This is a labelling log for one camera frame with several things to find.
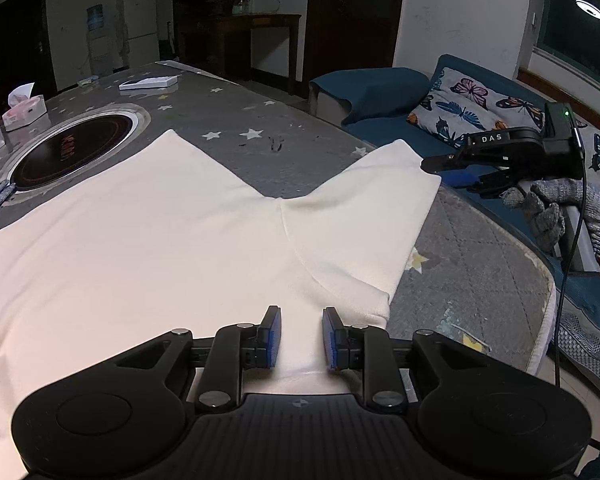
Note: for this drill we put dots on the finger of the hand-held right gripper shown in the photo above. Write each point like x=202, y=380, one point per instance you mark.
x=460, y=180
x=455, y=161

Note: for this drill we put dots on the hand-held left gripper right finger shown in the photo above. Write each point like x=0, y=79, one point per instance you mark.
x=331, y=338

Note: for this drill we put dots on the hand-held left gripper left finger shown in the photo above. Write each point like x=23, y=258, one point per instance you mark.
x=275, y=336

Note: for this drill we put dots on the cream white garment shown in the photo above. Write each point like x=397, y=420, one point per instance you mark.
x=130, y=240

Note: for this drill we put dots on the person's right hand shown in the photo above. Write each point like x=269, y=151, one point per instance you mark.
x=550, y=215

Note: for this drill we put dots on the butterfly print cushion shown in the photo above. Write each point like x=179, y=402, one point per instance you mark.
x=475, y=105

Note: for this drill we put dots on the grey star-print table cover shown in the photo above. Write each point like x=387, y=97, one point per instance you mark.
x=480, y=260

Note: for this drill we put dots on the window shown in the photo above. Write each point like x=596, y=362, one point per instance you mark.
x=570, y=10

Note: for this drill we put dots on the wooden door with glass pane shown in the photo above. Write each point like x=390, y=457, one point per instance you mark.
x=355, y=20

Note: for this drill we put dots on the dark wooden side table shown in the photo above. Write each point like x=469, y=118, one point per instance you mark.
x=240, y=22

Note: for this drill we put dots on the glass jar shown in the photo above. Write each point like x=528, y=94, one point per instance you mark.
x=242, y=5

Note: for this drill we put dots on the round black induction cooktop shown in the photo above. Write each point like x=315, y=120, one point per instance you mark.
x=75, y=147

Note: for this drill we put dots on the white power strip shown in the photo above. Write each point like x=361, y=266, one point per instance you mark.
x=147, y=83

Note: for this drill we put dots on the small green blue packet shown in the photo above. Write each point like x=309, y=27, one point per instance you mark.
x=89, y=80

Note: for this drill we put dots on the white water dispenser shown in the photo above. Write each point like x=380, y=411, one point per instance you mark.
x=101, y=55

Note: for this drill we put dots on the white tissue box with tissue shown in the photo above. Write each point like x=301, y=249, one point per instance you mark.
x=25, y=112

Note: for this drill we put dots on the white refrigerator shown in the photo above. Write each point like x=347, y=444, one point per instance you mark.
x=140, y=25

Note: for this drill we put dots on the blue water bottle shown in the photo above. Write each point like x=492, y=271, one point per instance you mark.
x=95, y=19

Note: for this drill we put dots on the dark wooden entrance door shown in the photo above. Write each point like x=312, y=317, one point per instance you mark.
x=20, y=40

